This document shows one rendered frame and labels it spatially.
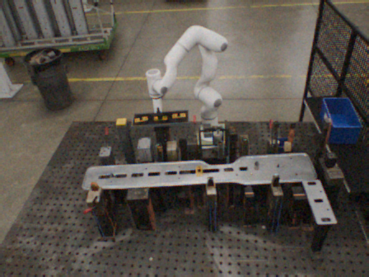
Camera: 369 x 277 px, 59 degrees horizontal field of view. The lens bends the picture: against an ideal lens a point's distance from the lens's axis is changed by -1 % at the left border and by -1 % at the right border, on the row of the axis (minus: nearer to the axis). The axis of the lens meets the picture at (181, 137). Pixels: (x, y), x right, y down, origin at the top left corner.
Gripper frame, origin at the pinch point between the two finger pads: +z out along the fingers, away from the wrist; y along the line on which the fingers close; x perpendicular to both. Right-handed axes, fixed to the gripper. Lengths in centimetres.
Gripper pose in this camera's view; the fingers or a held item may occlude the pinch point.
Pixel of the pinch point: (160, 115)
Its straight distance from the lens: 211.3
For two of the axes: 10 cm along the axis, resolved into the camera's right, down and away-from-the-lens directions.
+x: 10.0, -1.0, -0.2
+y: 0.5, 6.4, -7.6
